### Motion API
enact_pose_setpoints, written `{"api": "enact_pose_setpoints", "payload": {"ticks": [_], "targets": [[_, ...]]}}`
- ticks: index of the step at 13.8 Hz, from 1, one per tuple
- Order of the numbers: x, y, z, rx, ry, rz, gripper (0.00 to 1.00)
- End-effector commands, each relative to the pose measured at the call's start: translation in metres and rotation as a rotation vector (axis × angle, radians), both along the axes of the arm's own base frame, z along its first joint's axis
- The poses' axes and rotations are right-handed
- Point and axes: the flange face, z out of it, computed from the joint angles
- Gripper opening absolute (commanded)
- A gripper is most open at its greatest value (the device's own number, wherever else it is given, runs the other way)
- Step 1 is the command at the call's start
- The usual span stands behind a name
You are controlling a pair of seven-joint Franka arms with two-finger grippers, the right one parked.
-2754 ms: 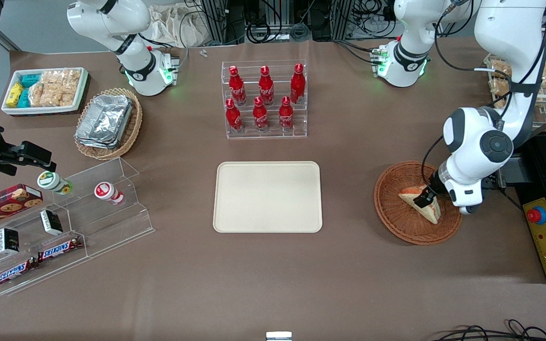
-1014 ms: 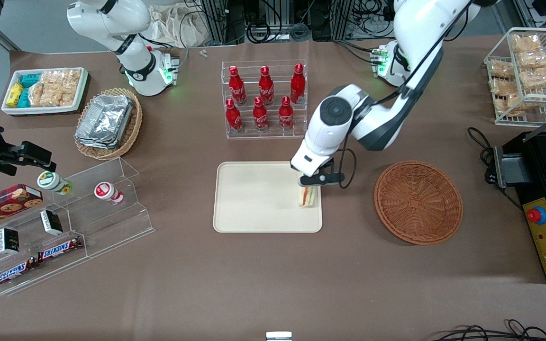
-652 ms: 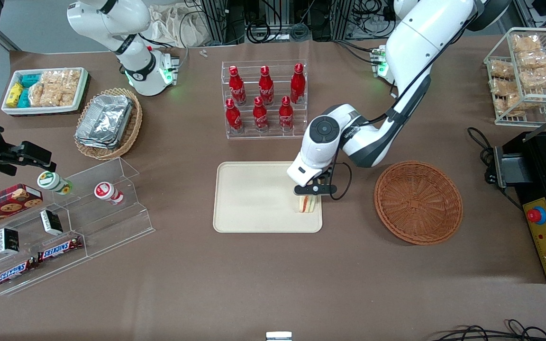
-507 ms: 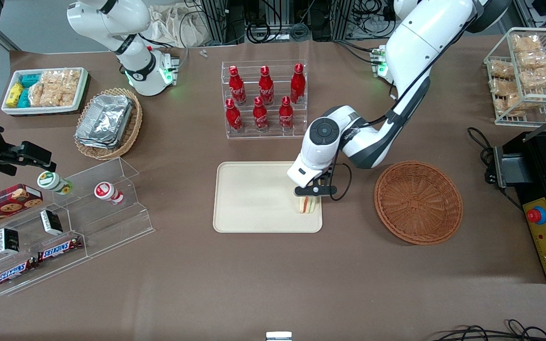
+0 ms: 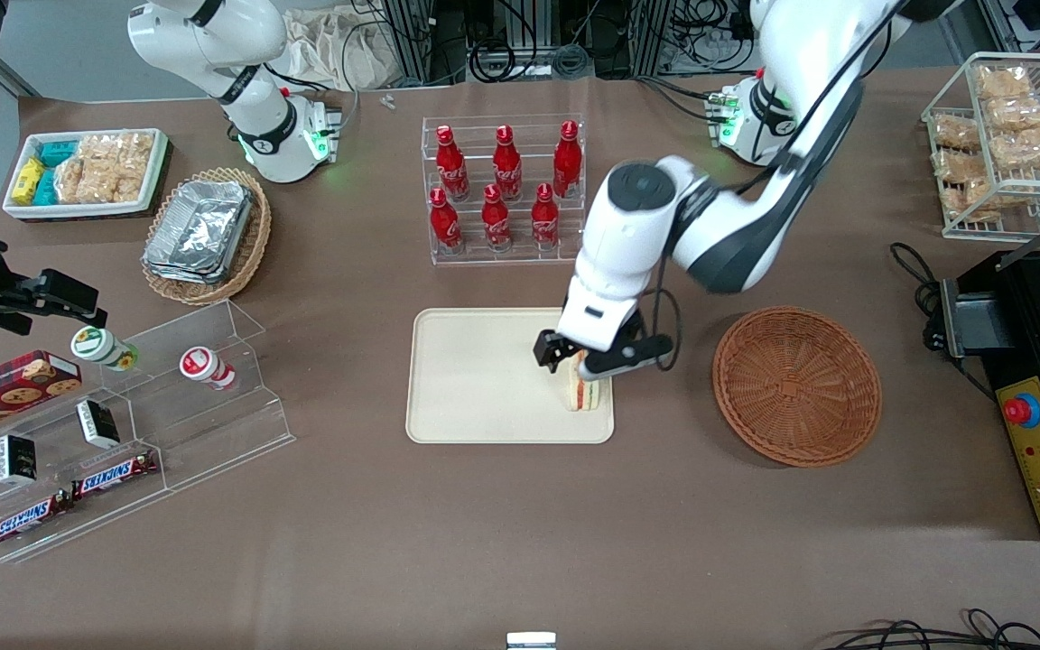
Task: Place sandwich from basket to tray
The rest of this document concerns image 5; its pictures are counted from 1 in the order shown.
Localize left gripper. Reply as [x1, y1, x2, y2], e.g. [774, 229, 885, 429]
[533, 269, 674, 382]

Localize triangular sandwich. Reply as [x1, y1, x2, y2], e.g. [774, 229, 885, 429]
[562, 350, 612, 414]

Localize white plastic snack tray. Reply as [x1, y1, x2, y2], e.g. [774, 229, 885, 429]
[2, 128, 170, 221]

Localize beige rectangular serving tray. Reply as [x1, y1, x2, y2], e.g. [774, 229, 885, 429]
[405, 307, 615, 445]

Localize oval light wicker basket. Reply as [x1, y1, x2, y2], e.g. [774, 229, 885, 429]
[141, 167, 273, 307]

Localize round brown wicker basket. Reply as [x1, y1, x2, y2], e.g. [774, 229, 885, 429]
[712, 307, 883, 469]

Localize green label yoghurt bottle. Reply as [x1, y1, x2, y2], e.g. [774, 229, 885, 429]
[70, 326, 140, 373]

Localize red cookie box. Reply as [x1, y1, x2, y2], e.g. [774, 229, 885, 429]
[0, 350, 84, 444]

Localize clear acrylic bottle rack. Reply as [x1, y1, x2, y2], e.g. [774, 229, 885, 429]
[421, 115, 587, 266]

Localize clear rice cracker pack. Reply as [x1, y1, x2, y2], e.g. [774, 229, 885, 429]
[83, 161, 147, 203]
[78, 133, 156, 164]
[54, 158, 88, 205]

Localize yellow snack packet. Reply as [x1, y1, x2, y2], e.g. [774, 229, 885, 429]
[12, 158, 46, 205]

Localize small black white carton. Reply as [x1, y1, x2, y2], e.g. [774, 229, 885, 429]
[76, 400, 122, 450]
[0, 434, 40, 488]

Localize red cola bottle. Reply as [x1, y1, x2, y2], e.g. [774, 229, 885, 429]
[430, 187, 465, 255]
[481, 183, 514, 253]
[435, 125, 471, 201]
[552, 120, 583, 200]
[493, 125, 524, 201]
[531, 182, 562, 252]

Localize red label yoghurt bottle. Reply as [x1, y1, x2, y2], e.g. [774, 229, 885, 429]
[179, 347, 239, 393]

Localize Snickers chocolate bar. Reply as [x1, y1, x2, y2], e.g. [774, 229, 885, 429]
[71, 450, 161, 501]
[0, 490, 76, 551]

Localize clear acrylic step shelf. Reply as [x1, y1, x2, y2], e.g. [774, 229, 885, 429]
[0, 300, 297, 566]

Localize aluminium equipment rack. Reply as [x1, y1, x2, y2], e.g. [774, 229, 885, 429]
[376, 0, 760, 84]

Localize beige cloth bag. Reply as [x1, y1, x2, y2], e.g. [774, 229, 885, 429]
[280, 5, 414, 92]

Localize black machine yellow panel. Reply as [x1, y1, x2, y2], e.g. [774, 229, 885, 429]
[939, 248, 1040, 542]

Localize red emergency stop button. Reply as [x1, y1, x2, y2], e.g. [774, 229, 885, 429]
[1003, 392, 1040, 430]

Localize coiled black background cables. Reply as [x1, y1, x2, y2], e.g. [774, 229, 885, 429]
[469, 40, 595, 82]

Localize black machine power cable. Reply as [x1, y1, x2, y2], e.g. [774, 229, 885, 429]
[889, 241, 998, 400]

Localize white wire basket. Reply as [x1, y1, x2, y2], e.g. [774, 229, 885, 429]
[922, 52, 1040, 243]

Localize black floor cables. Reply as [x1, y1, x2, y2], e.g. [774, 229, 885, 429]
[822, 608, 1040, 650]

